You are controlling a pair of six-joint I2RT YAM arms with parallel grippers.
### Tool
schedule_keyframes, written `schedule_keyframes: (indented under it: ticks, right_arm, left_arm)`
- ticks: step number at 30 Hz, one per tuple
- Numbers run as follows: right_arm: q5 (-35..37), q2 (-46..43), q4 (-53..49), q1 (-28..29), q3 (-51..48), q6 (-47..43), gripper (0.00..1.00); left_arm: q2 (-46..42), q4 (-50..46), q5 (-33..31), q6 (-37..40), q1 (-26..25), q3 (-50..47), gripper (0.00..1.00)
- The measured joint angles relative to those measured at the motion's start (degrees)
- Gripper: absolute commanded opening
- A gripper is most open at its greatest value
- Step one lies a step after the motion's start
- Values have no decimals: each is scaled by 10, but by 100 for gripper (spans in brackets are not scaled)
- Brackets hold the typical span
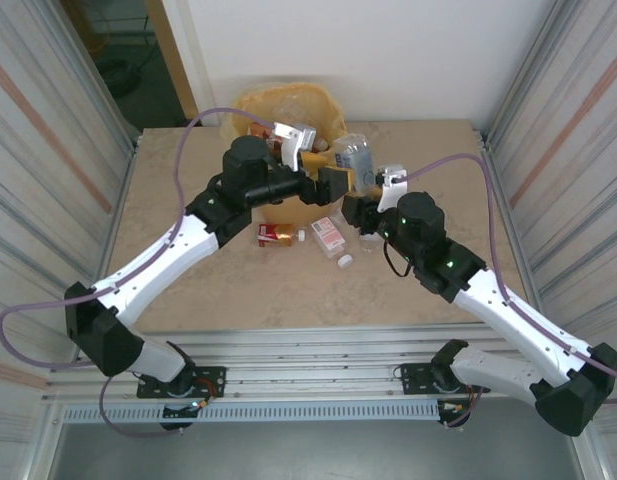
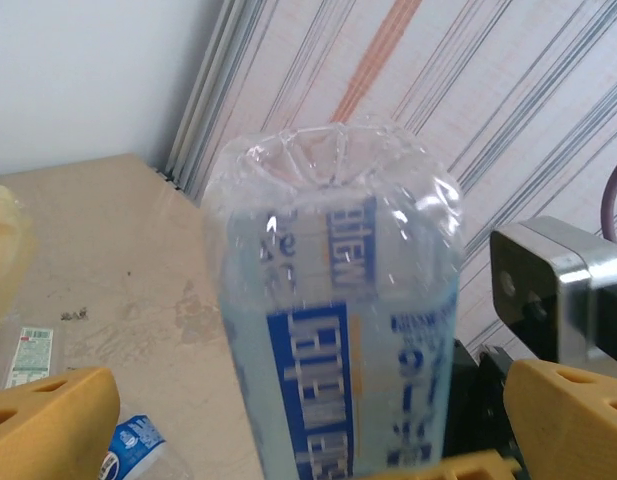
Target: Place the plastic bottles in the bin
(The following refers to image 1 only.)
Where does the grey-blue bottle blue cap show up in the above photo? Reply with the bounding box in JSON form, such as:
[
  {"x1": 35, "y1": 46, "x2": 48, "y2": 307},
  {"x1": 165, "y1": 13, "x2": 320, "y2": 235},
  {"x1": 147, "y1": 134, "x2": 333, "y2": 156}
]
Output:
[{"x1": 331, "y1": 132, "x2": 378, "y2": 195}]

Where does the square bottle red white label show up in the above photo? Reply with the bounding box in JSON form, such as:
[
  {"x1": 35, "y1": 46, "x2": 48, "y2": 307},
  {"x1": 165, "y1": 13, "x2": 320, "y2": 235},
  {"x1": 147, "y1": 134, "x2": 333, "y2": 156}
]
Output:
[{"x1": 310, "y1": 216, "x2": 355, "y2": 269}]

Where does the amber tea bottle red label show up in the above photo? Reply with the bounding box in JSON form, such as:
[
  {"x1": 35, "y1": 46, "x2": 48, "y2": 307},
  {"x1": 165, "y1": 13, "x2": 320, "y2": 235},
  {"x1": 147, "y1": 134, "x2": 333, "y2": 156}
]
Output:
[{"x1": 257, "y1": 223, "x2": 308, "y2": 249}]

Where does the yellow wicker waste basket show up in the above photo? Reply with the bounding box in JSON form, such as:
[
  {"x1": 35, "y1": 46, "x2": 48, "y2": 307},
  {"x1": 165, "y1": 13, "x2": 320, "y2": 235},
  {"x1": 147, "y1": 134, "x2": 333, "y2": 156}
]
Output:
[{"x1": 219, "y1": 81, "x2": 348, "y2": 166}]

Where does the black object on floor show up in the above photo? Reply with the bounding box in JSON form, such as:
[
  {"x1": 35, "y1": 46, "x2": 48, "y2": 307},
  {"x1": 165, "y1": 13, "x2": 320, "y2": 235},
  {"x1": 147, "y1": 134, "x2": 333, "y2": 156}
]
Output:
[{"x1": 100, "y1": 57, "x2": 139, "y2": 94}]

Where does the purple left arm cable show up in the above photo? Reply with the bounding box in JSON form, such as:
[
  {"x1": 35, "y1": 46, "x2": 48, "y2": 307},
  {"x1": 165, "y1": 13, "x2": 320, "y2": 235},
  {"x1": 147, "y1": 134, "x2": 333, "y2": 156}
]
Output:
[{"x1": 0, "y1": 108, "x2": 279, "y2": 439}]

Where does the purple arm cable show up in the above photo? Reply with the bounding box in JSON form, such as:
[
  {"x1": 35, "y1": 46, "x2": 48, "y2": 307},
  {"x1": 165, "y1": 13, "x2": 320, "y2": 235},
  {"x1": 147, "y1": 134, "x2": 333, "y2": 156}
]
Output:
[
  {"x1": 404, "y1": 153, "x2": 617, "y2": 430},
  {"x1": 0, "y1": 108, "x2": 279, "y2": 439}
]

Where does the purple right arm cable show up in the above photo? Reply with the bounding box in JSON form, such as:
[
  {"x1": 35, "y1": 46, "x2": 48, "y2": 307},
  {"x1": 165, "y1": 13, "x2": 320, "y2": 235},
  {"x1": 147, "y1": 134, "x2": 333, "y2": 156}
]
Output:
[{"x1": 404, "y1": 153, "x2": 617, "y2": 430}]

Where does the wooden door frame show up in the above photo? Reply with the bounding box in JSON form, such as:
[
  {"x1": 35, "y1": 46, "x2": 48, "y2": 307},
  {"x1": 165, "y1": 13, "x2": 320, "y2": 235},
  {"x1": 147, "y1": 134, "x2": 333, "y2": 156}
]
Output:
[{"x1": 145, "y1": 0, "x2": 202, "y2": 124}]

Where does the aluminium rail base frame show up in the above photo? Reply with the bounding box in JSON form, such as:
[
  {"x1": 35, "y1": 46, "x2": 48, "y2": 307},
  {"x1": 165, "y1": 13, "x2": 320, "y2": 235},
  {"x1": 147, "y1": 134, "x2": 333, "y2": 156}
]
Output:
[{"x1": 40, "y1": 322, "x2": 589, "y2": 405}]

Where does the aluminium wall panel orange stripe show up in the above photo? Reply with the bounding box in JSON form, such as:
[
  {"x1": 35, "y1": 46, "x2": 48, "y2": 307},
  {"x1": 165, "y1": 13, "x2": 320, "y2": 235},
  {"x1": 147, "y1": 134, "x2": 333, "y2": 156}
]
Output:
[
  {"x1": 480, "y1": 0, "x2": 617, "y2": 480},
  {"x1": 0, "y1": 0, "x2": 139, "y2": 446}
]

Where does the grey slotted cable duct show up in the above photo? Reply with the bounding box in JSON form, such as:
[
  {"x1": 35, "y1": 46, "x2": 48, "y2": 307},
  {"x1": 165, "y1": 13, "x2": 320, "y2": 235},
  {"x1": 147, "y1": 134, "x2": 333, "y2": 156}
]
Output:
[{"x1": 61, "y1": 403, "x2": 442, "y2": 425}]

